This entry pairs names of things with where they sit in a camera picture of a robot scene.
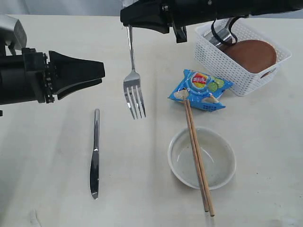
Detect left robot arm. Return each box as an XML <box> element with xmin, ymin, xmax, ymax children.
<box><xmin>0</xmin><ymin>15</ymin><xmax>105</xmax><ymax>105</ymax></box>

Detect silver metal fork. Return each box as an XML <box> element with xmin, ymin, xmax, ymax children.
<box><xmin>123</xmin><ymin>25</ymin><xmax>146</xmax><ymax>120</ymax></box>

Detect silver metal knife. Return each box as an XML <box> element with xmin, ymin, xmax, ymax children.
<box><xmin>89</xmin><ymin>109</ymin><xmax>100</xmax><ymax>200</ymax></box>

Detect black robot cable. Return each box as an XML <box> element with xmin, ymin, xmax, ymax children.
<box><xmin>211</xmin><ymin>16</ymin><xmax>249</xmax><ymax>46</ymax></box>

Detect white ceramic bowl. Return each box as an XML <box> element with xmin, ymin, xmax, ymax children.
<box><xmin>167</xmin><ymin>127</ymin><xmax>236</xmax><ymax>190</ymax></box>

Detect brown wooden handle spoon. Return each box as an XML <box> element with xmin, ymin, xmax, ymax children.
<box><xmin>224</xmin><ymin>17</ymin><xmax>234</xmax><ymax>30</ymax></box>

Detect stainless steel cup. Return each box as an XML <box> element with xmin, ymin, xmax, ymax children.
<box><xmin>204</xmin><ymin>28</ymin><xmax>233</xmax><ymax>51</ymax></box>

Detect wooden chopstick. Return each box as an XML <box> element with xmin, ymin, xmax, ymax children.
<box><xmin>188</xmin><ymin>101</ymin><xmax>215</xmax><ymax>217</ymax></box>
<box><xmin>183</xmin><ymin>99</ymin><xmax>209</xmax><ymax>212</ymax></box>

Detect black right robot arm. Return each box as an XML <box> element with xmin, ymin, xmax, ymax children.
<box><xmin>120</xmin><ymin>0</ymin><xmax>303</xmax><ymax>43</ymax></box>

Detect white perforated plastic basket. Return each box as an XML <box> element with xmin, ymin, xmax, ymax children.
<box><xmin>194</xmin><ymin>19</ymin><xmax>292</xmax><ymax>96</ymax></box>

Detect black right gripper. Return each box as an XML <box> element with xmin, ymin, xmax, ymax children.
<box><xmin>120</xmin><ymin>0</ymin><xmax>218</xmax><ymax>43</ymax></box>

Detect brown round plate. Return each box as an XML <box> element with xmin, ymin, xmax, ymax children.
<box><xmin>223</xmin><ymin>40</ymin><xmax>277</xmax><ymax>73</ymax></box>

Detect blue chips snack bag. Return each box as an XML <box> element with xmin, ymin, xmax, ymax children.
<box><xmin>169</xmin><ymin>69</ymin><xmax>233</xmax><ymax>112</ymax></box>

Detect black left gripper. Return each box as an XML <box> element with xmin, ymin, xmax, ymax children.
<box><xmin>0</xmin><ymin>48</ymin><xmax>105</xmax><ymax>105</ymax></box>

